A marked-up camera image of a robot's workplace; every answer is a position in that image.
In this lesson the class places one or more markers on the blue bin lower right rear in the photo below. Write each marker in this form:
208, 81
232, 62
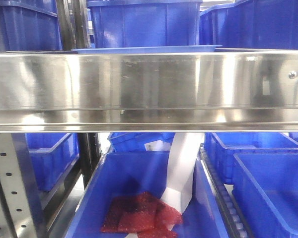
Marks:
221, 146

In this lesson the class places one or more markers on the red bubble wrap bags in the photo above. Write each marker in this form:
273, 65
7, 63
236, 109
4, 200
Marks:
143, 215

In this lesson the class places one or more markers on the blue bin upper centre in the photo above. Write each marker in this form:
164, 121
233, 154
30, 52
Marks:
144, 23

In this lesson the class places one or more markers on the blue bin rear centre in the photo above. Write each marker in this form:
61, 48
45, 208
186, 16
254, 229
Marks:
141, 141

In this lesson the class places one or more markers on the blue plastic tray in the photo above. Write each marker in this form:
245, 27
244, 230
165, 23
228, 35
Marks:
149, 50

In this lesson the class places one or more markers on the stainless steel shelf rail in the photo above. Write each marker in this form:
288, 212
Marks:
220, 91

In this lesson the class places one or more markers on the blue bin upper right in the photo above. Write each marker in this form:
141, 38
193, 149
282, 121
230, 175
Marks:
256, 24

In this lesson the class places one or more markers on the blue bin upper left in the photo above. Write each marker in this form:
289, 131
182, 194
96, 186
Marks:
30, 25

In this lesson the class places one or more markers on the blue bin lower left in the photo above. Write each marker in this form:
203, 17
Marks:
51, 154

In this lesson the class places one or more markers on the blue bin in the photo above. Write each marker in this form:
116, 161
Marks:
30, 25
133, 173
141, 141
256, 24
221, 146
51, 154
144, 23
265, 186

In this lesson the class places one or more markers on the white paper strip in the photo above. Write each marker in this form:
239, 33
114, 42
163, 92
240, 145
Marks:
181, 162

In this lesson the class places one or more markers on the perforated steel shelf upright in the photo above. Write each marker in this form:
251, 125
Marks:
19, 187

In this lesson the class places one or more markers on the blue bin lower right front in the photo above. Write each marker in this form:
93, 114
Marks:
265, 186

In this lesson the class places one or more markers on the blue bin lower centre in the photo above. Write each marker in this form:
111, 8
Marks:
133, 173

